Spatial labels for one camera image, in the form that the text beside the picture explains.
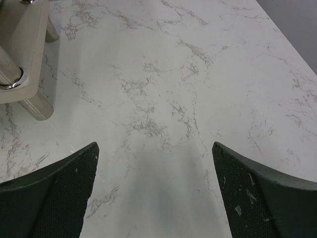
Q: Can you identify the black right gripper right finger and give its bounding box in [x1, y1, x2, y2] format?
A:
[212, 142, 317, 238]

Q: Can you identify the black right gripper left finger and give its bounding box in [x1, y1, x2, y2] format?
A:
[0, 142, 99, 238]

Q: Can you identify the white two-tier wooden shelf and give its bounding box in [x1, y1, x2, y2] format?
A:
[0, 0, 59, 120]

